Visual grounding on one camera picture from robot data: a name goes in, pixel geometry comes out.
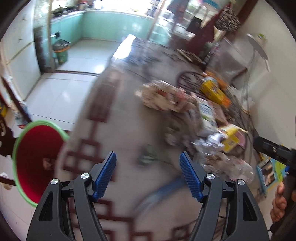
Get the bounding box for white two-door refrigerator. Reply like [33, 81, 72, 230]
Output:
[1, 1, 41, 99]

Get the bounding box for dark wooden carved chair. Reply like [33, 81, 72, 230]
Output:
[1, 77, 32, 157]

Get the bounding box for clear plastic wrapper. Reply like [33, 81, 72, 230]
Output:
[193, 133, 226, 154]

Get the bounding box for white desk lamp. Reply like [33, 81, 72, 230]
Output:
[241, 33, 270, 114]

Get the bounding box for black small handbag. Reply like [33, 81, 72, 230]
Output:
[186, 17, 203, 35]

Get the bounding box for paper wrapper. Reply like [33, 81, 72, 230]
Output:
[135, 80, 194, 113]

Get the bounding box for clear crushed plastic bottle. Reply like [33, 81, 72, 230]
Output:
[199, 152, 255, 183]

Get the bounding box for colourful sticky note book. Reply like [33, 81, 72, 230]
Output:
[256, 157, 287, 194]

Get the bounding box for yellow white box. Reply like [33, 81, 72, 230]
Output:
[218, 124, 248, 153]

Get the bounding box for teal kitchen cabinets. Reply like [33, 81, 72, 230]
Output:
[50, 10, 153, 44]

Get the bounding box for green kitchen trash bin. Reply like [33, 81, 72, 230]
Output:
[52, 39, 71, 65]

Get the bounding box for clear zip bag with snacks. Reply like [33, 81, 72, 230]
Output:
[206, 38, 247, 89]

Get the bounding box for yellow iced tea carton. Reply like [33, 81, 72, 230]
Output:
[200, 80, 231, 108]

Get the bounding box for white blue milk carton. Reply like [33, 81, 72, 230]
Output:
[197, 97, 218, 137]

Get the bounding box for red basket with green rim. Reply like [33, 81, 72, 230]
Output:
[12, 120, 69, 207]

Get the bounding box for person's right hand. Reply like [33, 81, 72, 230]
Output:
[270, 182, 287, 222]

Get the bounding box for black patterned hanging bag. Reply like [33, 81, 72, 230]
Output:
[214, 6, 241, 32]

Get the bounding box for pink plastic bag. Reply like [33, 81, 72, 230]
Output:
[235, 130, 246, 149]

